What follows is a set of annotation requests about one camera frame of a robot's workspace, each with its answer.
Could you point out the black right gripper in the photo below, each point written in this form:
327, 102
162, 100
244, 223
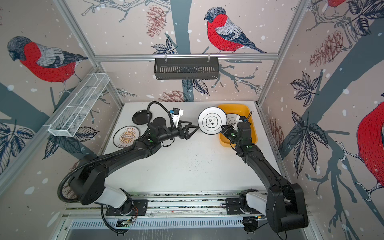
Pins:
227, 132

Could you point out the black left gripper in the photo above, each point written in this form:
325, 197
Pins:
186, 135

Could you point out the white plate grey emblem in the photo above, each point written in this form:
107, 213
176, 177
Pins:
232, 119

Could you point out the small black plate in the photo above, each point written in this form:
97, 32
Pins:
142, 117

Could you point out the orange sunburst plate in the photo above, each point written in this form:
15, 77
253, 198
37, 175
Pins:
126, 136

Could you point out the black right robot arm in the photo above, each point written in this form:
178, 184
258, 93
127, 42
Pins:
284, 206

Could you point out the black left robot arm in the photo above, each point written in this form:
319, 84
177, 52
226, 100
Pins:
86, 183

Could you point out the yellow plastic bin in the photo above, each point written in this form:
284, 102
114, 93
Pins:
241, 110

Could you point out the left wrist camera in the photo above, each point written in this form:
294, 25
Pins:
176, 115

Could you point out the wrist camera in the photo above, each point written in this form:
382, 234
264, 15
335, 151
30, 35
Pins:
176, 115
238, 120

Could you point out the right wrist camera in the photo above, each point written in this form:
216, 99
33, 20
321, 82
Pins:
238, 120

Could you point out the black hanging wire basket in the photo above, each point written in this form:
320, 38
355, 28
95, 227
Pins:
187, 69

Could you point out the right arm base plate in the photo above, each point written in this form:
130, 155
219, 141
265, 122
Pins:
234, 207

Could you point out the aluminium rail bed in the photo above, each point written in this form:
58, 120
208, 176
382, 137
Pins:
188, 204

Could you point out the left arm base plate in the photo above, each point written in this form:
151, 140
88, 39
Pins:
130, 208

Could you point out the white mesh wall shelf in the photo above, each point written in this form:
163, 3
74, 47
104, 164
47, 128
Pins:
80, 104

